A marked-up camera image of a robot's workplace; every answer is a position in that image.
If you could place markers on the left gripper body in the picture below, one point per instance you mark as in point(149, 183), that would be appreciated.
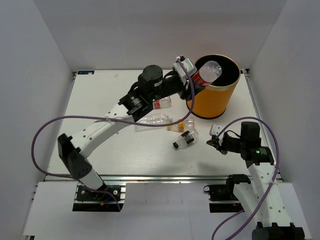
point(171, 86)

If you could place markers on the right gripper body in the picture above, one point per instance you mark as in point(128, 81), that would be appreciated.
point(231, 144)

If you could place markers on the large red-label clear bottle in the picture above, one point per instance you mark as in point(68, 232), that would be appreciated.
point(207, 74)

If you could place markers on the black-cap black-label bottle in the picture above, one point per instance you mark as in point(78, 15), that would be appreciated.
point(186, 139)

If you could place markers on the large clear unlabelled bottle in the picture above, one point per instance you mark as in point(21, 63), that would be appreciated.
point(152, 119)

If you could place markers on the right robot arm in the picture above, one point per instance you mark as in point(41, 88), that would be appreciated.
point(258, 193)

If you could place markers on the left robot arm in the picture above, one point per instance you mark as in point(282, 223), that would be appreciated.
point(151, 85)

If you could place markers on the orange cylindrical bin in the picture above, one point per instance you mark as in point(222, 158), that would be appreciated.
point(212, 102)

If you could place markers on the small red-label clear bottle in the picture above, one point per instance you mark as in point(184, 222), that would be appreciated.
point(162, 103)

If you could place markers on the yellow-cap orange-label bottle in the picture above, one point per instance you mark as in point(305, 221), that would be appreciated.
point(187, 125)

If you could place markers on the blue table sticker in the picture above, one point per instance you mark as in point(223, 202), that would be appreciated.
point(85, 72)

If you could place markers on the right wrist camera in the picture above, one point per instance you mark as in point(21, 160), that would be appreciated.
point(217, 133)

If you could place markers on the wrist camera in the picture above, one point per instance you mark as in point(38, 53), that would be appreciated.
point(182, 66)
point(217, 133)

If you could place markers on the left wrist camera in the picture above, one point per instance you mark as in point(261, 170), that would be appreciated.
point(182, 66)

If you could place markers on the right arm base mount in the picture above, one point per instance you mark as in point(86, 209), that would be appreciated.
point(220, 200)

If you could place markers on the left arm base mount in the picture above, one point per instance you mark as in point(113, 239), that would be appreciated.
point(87, 201)

